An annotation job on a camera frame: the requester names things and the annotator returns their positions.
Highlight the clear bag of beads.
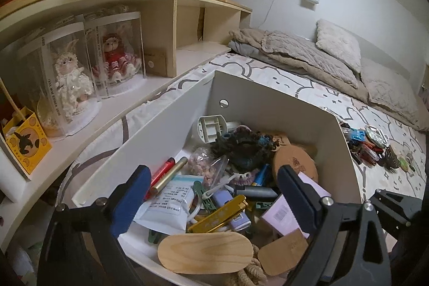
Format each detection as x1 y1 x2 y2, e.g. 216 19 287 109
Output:
187 147 230 189

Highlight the green plastic clip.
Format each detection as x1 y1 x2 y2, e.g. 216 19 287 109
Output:
193 181 215 211

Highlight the round wooden coaster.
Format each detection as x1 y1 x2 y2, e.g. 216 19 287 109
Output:
272 145 318 188

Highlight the quilted beige pillow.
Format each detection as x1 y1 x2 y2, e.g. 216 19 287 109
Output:
360 57 419 114

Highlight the wooden shelf unit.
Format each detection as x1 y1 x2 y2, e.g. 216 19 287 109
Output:
0 0 253 256

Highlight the white printed pouch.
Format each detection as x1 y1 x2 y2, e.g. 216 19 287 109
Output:
134 175 195 235

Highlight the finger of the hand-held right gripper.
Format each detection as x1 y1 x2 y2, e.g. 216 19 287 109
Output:
368 189 423 235

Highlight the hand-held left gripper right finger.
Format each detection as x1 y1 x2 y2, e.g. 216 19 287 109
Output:
277 165 393 286

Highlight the folded quilted blanket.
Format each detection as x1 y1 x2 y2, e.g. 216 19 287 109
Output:
261 31 359 89

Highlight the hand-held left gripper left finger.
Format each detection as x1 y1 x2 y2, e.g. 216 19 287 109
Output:
37 165 153 286

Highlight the red tube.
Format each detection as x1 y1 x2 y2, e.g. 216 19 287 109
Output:
144 157 176 200

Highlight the beige duvet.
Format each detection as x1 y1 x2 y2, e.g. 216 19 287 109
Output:
228 28 429 132

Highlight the yellow printed box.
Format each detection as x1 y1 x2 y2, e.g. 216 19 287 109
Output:
3 107 53 175

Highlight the pile of small trinkets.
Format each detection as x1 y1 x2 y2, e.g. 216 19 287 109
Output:
340 122 418 173

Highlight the lilac cardboard box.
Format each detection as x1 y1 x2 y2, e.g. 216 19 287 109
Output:
261 172 331 236

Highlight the white rabbit doll case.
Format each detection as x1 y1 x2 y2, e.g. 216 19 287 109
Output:
18 21 101 141

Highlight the purple lighter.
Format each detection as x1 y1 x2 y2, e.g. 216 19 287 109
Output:
212 189 251 231

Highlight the matte gold lighter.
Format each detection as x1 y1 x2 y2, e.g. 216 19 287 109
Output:
149 157 188 199

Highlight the fuzzy beige pillow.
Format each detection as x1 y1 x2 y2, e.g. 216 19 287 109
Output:
316 19 363 74

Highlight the brown cardboard box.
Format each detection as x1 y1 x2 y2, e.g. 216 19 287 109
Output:
144 48 168 77

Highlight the red dress doll case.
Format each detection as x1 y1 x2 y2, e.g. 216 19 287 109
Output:
84 12 146 97

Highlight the white round plastic gadget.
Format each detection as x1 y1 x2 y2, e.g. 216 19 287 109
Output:
196 114 242 143

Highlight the oval wooden board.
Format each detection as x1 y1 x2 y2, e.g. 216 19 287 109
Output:
258 229 309 276
157 231 253 274

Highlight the white foam block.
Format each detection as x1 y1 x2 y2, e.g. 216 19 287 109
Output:
0 135 27 203

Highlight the beige headboard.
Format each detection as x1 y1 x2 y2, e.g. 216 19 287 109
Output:
318 20 411 79

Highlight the wooden stick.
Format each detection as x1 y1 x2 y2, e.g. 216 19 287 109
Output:
0 76 25 119

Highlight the shiny gold flat case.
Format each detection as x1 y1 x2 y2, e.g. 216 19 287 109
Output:
187 195 249 233

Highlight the dark brown crocheted pouch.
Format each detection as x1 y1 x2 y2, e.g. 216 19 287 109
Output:
211 126 279 173

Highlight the white storage box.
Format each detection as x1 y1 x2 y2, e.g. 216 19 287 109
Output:
72 70 364 286

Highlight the beige rope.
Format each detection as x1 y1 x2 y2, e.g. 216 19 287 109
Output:
235 251 269 286

